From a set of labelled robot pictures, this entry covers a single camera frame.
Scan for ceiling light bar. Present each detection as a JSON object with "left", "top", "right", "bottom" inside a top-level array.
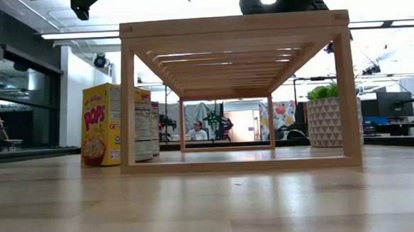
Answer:
[{"left": 41, "top": 30, "right": 121, "bottom": 42}]

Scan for wooden slatted shelf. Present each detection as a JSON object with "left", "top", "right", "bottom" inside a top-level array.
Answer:
[{"left": 112, "top": 8, "right": 364, "bottom": 180}]

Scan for black computer monitor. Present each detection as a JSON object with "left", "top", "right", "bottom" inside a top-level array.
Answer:
[{"left": 376, "top": 89, "right": 414, "bottom": 119}]

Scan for person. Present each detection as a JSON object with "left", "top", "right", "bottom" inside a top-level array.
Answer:
[{"left": 186, "top": 119, "right": 209, "bottom": 142}]

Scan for black tripod stand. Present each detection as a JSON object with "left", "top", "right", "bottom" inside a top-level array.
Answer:
[{"left": 157, "top": 84, "right": 179, "bottom": 143}]

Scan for succulent in white patterned pot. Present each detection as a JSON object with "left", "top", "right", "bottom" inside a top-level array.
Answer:
[{"left": 305, "top": 81, "right": 365, "bottom": 150}]

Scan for black office chair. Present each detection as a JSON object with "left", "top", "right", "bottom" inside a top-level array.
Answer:
[{"left": 274, "top": 126, "right": 308, "bottom": 141}]

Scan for colourful patterned cloth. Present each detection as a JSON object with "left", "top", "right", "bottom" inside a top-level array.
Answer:
[{"left": 258, "top": 99, "right": 298, "bottom": 142}]

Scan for blue box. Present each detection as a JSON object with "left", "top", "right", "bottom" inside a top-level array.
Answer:
[{"left": 362, "top": 116, "right": 388, "bottom": 127}]

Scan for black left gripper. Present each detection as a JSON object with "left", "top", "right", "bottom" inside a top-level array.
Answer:
[{"left": 69, "top": 0, "right": 109, "bottom": 22}]

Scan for grey curtain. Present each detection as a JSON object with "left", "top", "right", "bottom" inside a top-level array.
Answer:
[{"left": 158, "top": 100, "right": 227, "bottom": 143}]

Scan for magenta cereal box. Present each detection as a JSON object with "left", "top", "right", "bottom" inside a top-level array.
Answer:
[{"left": 150, "top": 101, "right": 162, "bottom": 157}]

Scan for black round wall camera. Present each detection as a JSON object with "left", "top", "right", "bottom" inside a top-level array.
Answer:
[{"left": 92, "top": 53, "right": 108, "bottom": 69}]

